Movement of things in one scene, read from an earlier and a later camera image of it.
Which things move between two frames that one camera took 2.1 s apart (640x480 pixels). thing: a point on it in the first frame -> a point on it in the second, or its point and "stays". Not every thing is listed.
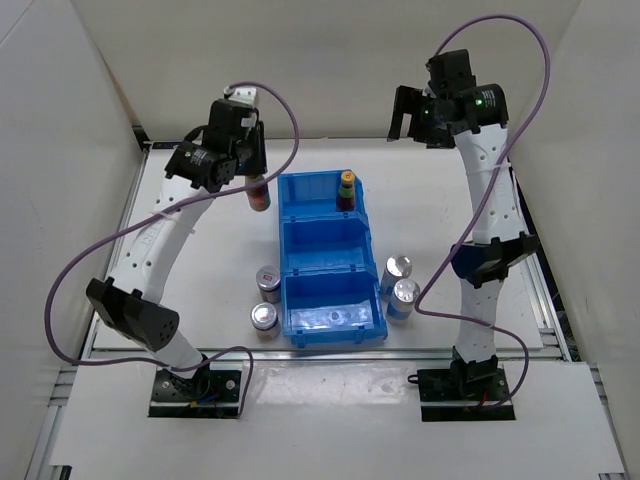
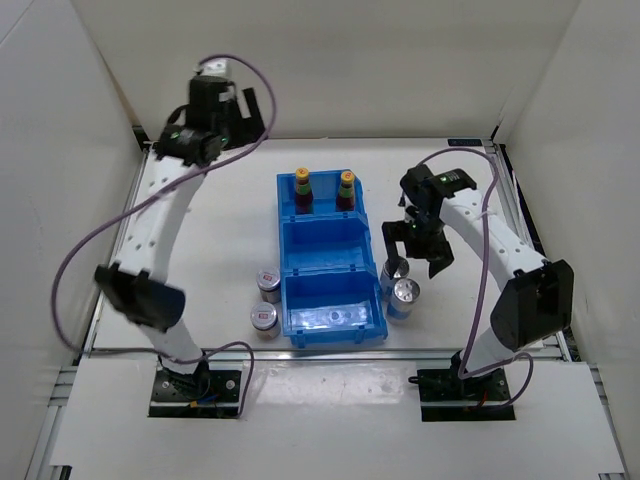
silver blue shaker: [397, 268] stays
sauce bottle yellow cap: [259, 196] -> [302, 173]
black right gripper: [407, 101] -> [398, 232]
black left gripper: [256, 135] -> [249, 128]
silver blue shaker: [401, 305] stays
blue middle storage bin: [326, 243] stays
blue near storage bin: [337, 305] stays
